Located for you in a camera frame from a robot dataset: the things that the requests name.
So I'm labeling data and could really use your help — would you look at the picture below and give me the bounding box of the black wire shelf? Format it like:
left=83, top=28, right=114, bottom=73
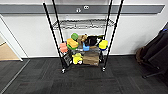
left=42, top=0, right=125, bottom=74

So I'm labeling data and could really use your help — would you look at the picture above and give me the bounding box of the brown plush toy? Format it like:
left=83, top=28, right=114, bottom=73
left=78, top=33, right=88, bottom=44

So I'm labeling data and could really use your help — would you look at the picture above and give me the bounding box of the long grey wall band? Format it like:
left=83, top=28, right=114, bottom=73
left=0, top=3, right=166, bottom=15

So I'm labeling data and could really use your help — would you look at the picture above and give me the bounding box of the small white wall socket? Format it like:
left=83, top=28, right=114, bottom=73
left=76, top=7, right=82, bottom=13
left=83, top=5, right=90, bottom=11

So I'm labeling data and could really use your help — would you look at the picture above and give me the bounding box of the brown cardboard box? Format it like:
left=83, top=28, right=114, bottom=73
left=82, top=49, right=100, bottom=67

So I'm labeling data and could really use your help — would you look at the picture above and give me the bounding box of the black printed box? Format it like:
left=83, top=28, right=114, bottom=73
left=62, top=52, right=74, bottom=68

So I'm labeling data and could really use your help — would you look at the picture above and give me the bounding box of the yellow orange block toy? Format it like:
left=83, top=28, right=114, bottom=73
left=66, top=38, right=79, bottom=51

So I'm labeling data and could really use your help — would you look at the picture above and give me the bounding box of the green round toy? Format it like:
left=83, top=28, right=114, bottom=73
left=70, top=32, right=80, bottom=41

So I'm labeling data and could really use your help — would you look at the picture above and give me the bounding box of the yellow plush toy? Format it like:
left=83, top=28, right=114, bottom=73
left=72, top=52, right=84, bottom=65

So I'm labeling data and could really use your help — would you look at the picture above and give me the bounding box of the yellow cup with blue base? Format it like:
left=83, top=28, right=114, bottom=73
left=98, top=39, right=109, bottom=51

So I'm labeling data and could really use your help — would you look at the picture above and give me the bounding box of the pink box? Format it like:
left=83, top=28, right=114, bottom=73
left=59, top=42, right=69, bottom=54

